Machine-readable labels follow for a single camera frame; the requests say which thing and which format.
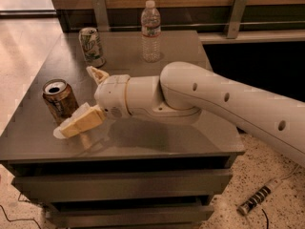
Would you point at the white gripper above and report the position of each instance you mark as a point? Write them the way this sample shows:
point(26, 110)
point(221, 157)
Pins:
point(111, 95)

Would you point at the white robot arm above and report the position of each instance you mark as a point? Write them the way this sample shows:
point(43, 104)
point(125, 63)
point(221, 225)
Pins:
point(181, 92)

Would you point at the horizontal metal rail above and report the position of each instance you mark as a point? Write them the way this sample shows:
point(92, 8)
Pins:
point(218, 27)

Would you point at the clear plastic water bottle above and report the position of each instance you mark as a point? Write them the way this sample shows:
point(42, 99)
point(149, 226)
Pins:
point(151, 31)

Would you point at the right metal bracket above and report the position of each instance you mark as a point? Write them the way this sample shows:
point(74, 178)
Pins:
point(237, 11)

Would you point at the upper grey drawer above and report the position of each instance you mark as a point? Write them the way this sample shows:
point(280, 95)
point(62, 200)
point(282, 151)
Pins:
point(124, 185)

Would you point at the left metal bracket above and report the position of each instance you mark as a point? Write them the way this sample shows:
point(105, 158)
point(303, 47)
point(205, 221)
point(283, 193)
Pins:
point(101, 15)

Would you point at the green white soda can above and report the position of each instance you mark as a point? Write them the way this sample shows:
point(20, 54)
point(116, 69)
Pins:
point(91, 47)

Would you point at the grey drawer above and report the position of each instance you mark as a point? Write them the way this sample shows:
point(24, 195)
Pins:
point(124, 185)
point(132, 217)

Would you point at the orange soda can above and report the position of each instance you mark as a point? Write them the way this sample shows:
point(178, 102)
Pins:
point(59, 97)

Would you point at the metal bracket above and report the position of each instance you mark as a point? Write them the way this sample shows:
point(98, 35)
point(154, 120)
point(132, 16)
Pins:
point(101, 15)
point(237, 11)

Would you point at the white power strip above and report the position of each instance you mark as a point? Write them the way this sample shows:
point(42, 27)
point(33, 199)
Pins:
point(259, 196)

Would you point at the lower grey drawer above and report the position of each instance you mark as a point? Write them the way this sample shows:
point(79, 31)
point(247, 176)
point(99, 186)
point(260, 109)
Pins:
point(132, 217)

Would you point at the grey drawer cabinet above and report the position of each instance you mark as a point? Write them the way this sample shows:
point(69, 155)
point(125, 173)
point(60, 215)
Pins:
point(28, 147)

